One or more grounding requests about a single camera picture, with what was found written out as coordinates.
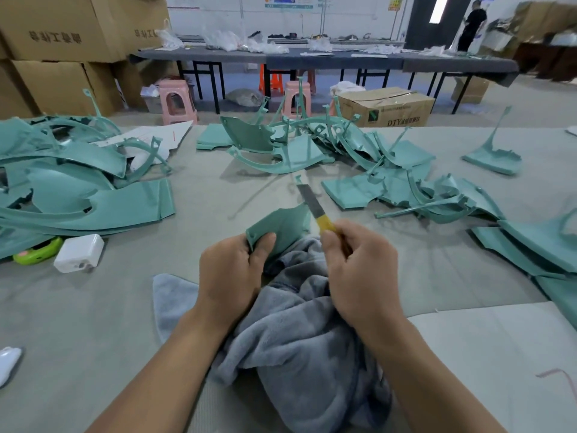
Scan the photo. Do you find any person's left hand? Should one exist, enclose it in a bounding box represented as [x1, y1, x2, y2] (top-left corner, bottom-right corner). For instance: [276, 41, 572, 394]
[194, 232, 278, 332]

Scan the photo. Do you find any person's right hand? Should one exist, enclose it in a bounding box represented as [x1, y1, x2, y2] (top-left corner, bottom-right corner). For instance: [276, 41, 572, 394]
[320, 219, 407, 334]

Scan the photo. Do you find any single green plastic part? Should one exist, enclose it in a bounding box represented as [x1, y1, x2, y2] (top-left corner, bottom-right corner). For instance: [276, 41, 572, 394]
[245, 203, 314, 260]

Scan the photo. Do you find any grey-blue wiping cloth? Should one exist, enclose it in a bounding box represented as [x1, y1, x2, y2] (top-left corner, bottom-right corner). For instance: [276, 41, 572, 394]
[151, 234, 393, 433]

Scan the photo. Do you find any yellow-handled deburring knife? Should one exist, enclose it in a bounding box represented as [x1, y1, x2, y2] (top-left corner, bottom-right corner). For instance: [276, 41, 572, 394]
[294, 172, 339, 235]

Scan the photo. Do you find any brown cardboard box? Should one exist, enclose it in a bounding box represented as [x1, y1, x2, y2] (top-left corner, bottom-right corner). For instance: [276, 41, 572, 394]
[335, 87, 436, 129]

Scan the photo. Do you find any pile of green plastic parts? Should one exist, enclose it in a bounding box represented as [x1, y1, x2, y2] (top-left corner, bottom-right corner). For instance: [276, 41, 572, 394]
[0, 88, 577, 332]

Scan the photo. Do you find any stack of brown cardboard boxes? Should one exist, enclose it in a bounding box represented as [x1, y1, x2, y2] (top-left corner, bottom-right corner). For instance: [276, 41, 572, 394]
[0, 0, 172, 120]

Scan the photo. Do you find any person's right forearm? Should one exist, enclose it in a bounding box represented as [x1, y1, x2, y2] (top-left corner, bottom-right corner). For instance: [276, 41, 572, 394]
[365, 315, 508, 433]

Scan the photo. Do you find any person's left forearm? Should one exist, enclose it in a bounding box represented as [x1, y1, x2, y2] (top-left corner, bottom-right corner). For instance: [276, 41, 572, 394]
[85, 306, 236, 433]

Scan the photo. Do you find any white power adapter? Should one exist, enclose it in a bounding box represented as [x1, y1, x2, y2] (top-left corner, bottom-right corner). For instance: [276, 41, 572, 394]
[53, 233, 106, 274]

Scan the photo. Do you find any white foam sheet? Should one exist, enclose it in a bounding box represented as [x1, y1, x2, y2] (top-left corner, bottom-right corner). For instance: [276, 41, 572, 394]
[408, 300, 577, 433]

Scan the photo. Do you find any white paper sheet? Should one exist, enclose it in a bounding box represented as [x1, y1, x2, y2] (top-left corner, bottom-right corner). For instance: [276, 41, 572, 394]
[94, 120, 195, 172]

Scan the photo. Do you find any pink plastic stool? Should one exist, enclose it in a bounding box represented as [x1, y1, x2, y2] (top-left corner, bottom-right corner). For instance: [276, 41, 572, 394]
[282, 80, 313, 118]
[157, 79, 198, 126]

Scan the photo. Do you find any green and yellow gadget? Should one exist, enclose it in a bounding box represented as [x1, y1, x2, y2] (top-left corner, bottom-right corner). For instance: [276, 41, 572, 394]
[13, 236, 66, 266]

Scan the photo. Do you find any orange object under table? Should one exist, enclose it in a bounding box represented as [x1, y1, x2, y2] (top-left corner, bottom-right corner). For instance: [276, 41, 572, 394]
[260, 64, 285, 97]

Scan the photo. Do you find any long grey work table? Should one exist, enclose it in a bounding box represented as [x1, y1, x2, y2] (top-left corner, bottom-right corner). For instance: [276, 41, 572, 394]
[133, 46, 521, 115]

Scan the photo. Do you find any white oval plastic piece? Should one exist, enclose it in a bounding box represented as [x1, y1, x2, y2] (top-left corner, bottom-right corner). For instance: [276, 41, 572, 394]
[0, 346, 23, 388]

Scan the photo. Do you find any heap of clear plastic bags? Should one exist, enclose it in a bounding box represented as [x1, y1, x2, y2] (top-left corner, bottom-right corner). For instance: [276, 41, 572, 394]
[155, 26, 292, 55]

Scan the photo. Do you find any dark door with window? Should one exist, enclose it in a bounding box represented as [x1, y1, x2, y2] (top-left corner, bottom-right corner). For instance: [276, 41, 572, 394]
[404, 0, 474, 51]

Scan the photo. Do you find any colourful wall poster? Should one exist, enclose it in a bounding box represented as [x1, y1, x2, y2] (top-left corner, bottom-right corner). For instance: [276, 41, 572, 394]
[265, 0, 315, 10]

